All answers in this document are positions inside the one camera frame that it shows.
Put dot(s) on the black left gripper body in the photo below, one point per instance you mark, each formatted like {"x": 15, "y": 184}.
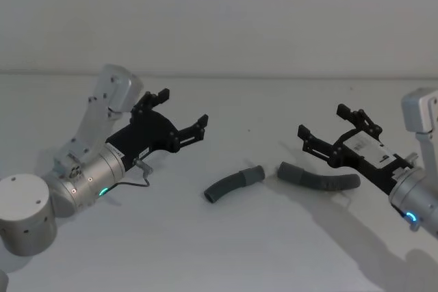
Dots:
{"x": 150, "y": 131}

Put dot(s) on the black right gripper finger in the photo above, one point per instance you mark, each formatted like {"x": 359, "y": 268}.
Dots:
{"x": 361, "y": 117}
{"x": 316, "y": 143}

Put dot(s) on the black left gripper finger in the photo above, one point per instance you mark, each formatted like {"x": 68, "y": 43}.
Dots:
{"x": 152, "y": 100}
{"x": 191, "y": 131}

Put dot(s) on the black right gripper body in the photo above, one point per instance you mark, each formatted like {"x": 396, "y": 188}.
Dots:
{"x": 366, "y": 158}

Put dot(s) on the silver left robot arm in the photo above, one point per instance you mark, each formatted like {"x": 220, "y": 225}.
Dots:
{"x": 92, "y": 172}

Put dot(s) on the white table cloth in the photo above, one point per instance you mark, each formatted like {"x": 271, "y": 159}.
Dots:
{"x": 219, "y": 244}

